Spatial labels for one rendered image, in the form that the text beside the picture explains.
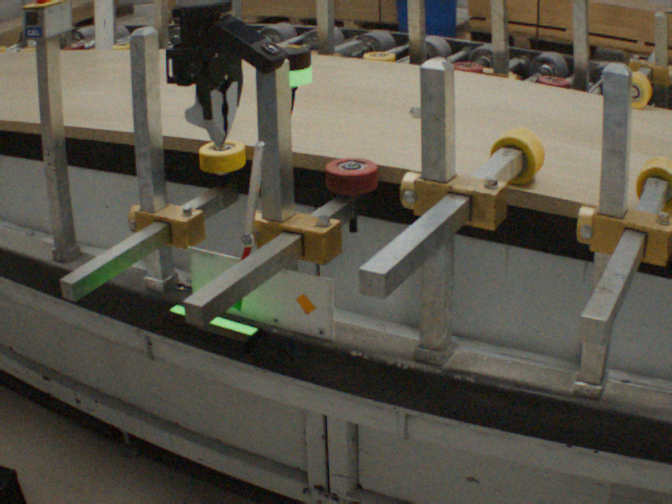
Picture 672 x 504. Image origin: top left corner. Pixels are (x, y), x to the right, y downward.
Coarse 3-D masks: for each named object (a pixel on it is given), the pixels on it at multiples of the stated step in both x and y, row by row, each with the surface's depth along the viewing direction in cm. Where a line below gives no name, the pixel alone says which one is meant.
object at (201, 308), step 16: (368, 192) 143; (320, 208) 137; (336, 208) 136; (352, 208) 140; (272, 240) 126; (288, 240) 126; (256, 256) 122; (272, 256) 122; (288, 256) 125; (240, 272) 117; (256, 272) 119; (272, 272) 122; (208, 288) 113; (224, 288) 113; (240, 288) 116; (256, 288) 120; (192, 304) 110; (208, 304) 110; (224, 304) 113; (192, 320) 111; (208, 320) 111
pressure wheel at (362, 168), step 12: (336, 168) 139; (348, 168) 139; (360, 168) 139; (372, 168) 138; (336, 180) 138; (348, 180) 137; (360, 180) 137; (372, 180) 138; (336, 192) 139; (348, 192) 138; (360, 192) 138
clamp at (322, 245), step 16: (256, 224) 131; (272, 224) 130; (288, 224) 129; (304, 224) 129; (336, 224) 129; (304, 240) 128; (320, 240) 126; (336, 240) 129; (304, 256) 129; (320, 256) 128
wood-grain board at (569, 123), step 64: (0, 64) 262; (64, 64) 244; (128, 64) 231; (320, 64) 212; (384, 64) 211; (0, 128) 190; (64, 128) 177; (128, 128) 169; (192, 128) 165; (256, 128) 163; (320, 128) 161; (384, 128) 160; (576, 128) 162; (640, 128) 164; (512, 192) 132; (576, 192) 130
